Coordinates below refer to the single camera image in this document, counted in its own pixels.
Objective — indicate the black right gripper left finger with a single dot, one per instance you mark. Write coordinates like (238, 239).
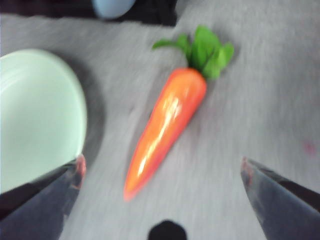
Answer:
(32, 215)

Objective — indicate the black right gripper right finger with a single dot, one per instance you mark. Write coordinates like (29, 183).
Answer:
(287, 210)

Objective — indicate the green round plate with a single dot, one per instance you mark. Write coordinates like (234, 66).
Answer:
(37, 115)

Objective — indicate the orange carrot with green leaves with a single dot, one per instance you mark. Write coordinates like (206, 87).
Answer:
(170, 115)

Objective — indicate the blue round plate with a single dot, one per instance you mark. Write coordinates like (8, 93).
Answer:
(112, 8)

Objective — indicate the black plate rack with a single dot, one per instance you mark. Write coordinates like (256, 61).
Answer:
(155, 12)

